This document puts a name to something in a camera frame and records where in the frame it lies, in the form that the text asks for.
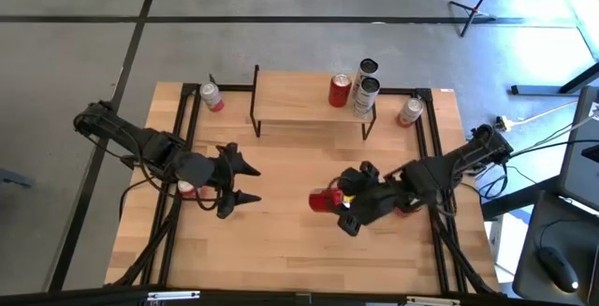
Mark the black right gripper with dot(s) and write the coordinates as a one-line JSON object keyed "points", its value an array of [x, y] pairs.
{"points": [[374, 198]]}

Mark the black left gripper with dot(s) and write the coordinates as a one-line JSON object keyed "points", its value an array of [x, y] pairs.
{"points": [[222, 175]]}

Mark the red Coca-Cola Zero can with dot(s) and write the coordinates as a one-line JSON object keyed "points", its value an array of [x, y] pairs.
{"points": [[320, 200]]}

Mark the red Fanta can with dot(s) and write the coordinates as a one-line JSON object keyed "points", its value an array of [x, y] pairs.
{"points": [[403, 211]]}

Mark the red soda can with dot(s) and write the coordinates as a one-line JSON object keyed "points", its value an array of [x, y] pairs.
{"points": [[186, 188], [339, 93]]}

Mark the pink white Spindrift can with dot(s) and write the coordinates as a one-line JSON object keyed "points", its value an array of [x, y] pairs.
{"points": [[211, 95], [411, 109]]}

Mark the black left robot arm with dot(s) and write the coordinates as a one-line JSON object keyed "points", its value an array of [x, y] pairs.
{"points": [[140, 140]]}

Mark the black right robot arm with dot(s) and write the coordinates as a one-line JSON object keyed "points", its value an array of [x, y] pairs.
{"points": [[449, 163]]}

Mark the tall white black can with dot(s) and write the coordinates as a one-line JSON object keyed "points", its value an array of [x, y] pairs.
{"points": [[366, 97], [368, 66]]}

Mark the black table clamp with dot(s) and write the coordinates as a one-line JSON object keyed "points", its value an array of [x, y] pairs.
{"points": [[128, 161]]}

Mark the black desk leg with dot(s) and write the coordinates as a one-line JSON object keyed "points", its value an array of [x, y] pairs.
{"points": [[515, 200], [538, 90]]}

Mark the yellow white power plug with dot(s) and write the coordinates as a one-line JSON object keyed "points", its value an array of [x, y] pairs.
{"points": [[503, 122]]}

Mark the grey desk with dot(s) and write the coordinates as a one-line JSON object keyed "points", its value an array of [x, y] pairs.
{"points": [[533, 231]]}

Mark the black crossbar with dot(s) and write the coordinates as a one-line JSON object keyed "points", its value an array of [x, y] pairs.
{"points": [[93, 296]]}

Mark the black computer mouse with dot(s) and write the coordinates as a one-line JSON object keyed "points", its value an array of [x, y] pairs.
{"points": [[557, 268]]}

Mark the black tripod stand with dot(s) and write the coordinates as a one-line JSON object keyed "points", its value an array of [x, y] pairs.
{"points": [[473, 10]]}

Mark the grey chair base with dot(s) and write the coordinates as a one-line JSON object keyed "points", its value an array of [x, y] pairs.
{"points": [[14, 178]]}

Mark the dark grey desk panel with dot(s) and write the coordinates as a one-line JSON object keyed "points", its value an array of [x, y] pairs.
{"points": [[580, 156]]}

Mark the wooden shelf black metal frame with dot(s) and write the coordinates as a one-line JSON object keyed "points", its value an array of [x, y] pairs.
{"points": [[290, 95]]}

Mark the black aluminium table frame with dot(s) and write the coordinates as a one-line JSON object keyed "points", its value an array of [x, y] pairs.
{"points": [[426, 94]]}

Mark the silver metal bracket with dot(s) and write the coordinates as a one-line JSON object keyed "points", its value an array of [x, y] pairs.
{"points": [[173, 295], [433, 301]]}

